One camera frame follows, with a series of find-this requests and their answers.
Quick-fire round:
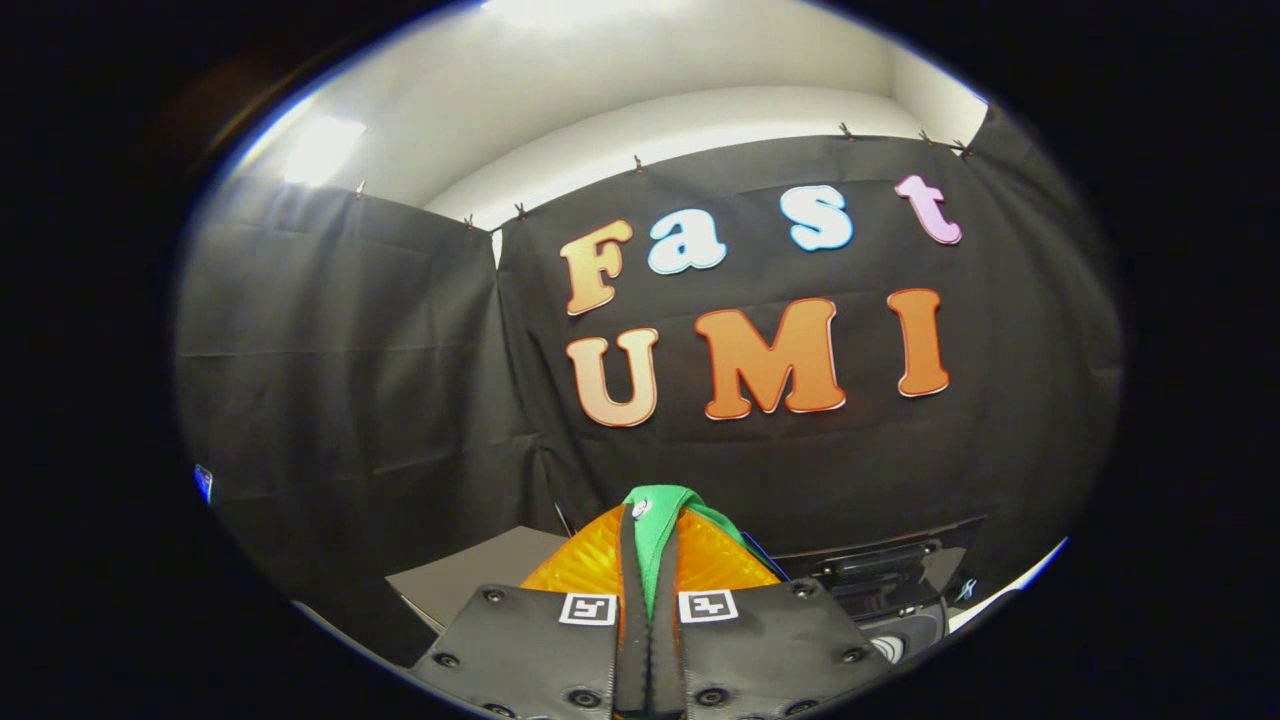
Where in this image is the grey washing machine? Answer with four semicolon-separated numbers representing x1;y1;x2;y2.
860;598;951;669

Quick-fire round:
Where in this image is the ceiling light strip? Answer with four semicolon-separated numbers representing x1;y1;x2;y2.
283;115;366;186

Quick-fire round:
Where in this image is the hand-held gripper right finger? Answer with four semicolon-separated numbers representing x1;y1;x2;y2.
650;505;896;720

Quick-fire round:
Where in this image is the green polo shirt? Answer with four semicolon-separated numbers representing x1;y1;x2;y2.
622;484;791;623

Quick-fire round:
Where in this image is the white board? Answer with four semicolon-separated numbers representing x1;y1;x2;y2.
945;535;1071;633

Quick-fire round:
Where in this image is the grey box stand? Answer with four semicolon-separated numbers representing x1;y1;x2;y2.
385;525;569;633

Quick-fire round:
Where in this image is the black backdrop cloth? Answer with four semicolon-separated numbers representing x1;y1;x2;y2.
175;105;1126;666

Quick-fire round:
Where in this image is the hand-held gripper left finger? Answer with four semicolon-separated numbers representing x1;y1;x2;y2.
410;503;651;720

